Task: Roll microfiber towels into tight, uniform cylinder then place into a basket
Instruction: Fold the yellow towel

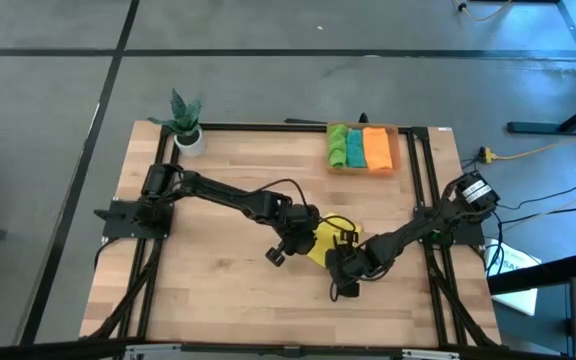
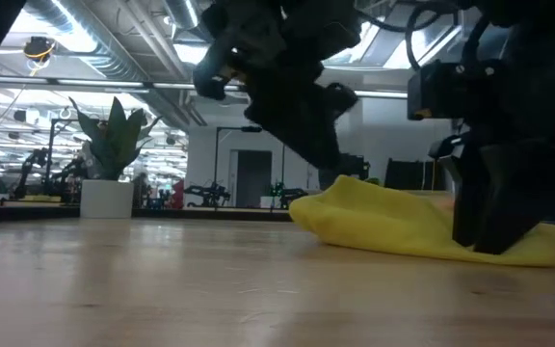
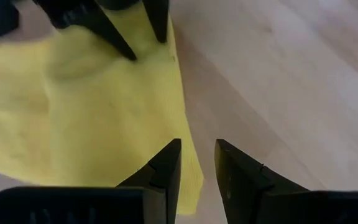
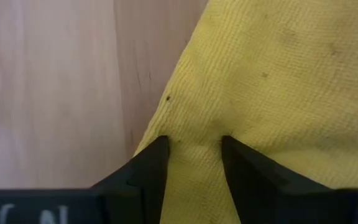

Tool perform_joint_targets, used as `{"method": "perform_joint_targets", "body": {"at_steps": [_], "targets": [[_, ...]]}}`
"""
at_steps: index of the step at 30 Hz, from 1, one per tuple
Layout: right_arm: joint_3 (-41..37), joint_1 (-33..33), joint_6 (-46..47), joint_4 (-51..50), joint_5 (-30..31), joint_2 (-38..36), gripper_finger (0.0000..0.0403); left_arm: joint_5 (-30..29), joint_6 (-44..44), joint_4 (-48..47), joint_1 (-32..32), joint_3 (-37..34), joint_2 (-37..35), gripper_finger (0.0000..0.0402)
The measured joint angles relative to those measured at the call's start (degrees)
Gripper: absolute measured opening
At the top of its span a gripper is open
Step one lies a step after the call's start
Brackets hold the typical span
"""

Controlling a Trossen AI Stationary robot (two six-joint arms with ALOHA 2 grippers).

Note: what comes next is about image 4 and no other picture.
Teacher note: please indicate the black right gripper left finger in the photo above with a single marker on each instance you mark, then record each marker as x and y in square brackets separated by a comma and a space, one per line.
[104, 205]

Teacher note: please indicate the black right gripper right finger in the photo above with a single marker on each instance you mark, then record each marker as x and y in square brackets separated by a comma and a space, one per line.
[291, 205]

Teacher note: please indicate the yellow microfiber towel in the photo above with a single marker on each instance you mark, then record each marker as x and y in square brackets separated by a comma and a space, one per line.
[275, 77]

